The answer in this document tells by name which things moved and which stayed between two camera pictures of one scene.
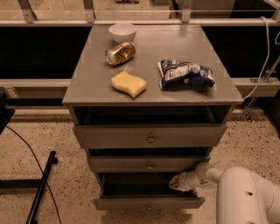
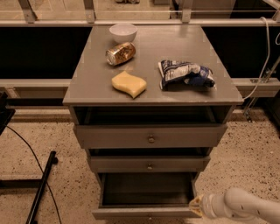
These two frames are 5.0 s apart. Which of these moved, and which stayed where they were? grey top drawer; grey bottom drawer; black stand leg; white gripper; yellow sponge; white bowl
Moved: white gripper; grey bottom drawer
Stayed: black stand leg; white bowl; grey top drawer; yellow sponge
